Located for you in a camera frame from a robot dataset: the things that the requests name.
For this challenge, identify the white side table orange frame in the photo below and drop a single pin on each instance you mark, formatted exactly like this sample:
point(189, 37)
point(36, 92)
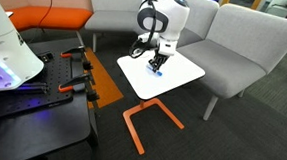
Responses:
point(170, 78)

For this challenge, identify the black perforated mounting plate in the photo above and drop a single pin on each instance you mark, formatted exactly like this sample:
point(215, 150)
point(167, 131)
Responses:
point(31, 106)

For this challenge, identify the black base bracket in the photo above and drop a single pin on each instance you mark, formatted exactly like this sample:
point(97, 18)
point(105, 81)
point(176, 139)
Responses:
point(45, 57)
point(32, 88)

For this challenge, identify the grey sofa with angled back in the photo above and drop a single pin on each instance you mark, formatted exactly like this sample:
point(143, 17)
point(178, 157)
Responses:
point(238, 62)

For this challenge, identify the black work table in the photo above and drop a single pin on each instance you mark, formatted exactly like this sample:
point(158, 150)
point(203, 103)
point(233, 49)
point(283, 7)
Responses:
point(46, 137)

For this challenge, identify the clear plastic cup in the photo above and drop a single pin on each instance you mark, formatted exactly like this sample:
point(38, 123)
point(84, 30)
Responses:
point(141, 56)

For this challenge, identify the orange sofa with peach back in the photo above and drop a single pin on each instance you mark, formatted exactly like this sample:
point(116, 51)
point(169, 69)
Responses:
point(53, 17)

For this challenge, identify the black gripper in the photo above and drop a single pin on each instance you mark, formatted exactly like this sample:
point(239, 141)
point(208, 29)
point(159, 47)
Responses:
point(163, 57)

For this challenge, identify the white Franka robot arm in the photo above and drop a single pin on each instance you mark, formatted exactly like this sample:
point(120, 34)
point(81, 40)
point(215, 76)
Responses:
point(8, 48)

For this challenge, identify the black orange bar clamp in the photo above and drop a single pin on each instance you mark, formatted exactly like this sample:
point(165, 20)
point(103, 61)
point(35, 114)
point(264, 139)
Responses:
point(66, 55)
point(63, 88)

